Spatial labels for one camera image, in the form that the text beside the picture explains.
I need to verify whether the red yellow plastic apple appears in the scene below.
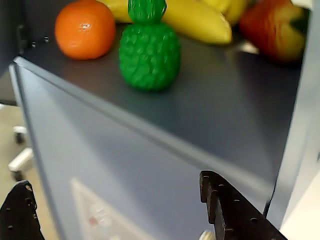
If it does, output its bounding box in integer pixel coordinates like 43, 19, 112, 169
238, 0, 307, 63

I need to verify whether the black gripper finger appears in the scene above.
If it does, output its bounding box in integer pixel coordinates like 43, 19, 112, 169
0, 179, 46, 240
199, 170, 289, 240

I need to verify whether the green plastic pineapple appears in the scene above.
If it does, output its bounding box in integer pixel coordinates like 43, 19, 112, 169
118, 0, 182, 92

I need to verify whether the large yellow plastic banana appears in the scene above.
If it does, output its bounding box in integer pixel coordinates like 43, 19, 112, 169
98, 0, 233, 45

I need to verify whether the orange plastic fruit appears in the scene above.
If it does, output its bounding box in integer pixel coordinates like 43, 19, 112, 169
54, 0, 117, 61

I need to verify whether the white chair base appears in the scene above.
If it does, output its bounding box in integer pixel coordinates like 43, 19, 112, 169
7, 124, 35, 181

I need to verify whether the black cable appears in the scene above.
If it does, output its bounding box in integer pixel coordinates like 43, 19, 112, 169
262, 174, 279, 219

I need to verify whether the small yellow plastic banana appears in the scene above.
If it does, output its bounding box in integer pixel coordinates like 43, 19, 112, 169
199, 0, 249, 26

